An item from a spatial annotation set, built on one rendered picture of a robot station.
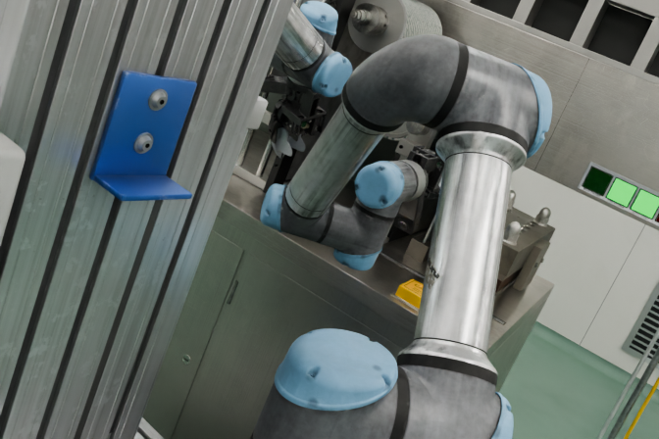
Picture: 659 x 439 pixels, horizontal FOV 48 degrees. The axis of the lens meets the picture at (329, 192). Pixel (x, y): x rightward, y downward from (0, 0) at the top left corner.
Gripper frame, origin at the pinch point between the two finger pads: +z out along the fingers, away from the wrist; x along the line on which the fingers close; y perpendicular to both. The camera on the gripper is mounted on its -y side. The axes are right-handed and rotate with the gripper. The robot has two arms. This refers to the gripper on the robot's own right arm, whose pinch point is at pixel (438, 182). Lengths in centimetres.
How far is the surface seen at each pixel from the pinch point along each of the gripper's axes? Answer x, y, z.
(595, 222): -12, -38, 274
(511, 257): -19.2, -7.7, 4.0
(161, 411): 32, -72, -19
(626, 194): -31, 10, 40
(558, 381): -35, -109, 224
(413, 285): -8.1, -16.5, -15.6
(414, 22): 24.1, 27.5, 12.6
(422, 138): 8.6, 6.1, 4.3
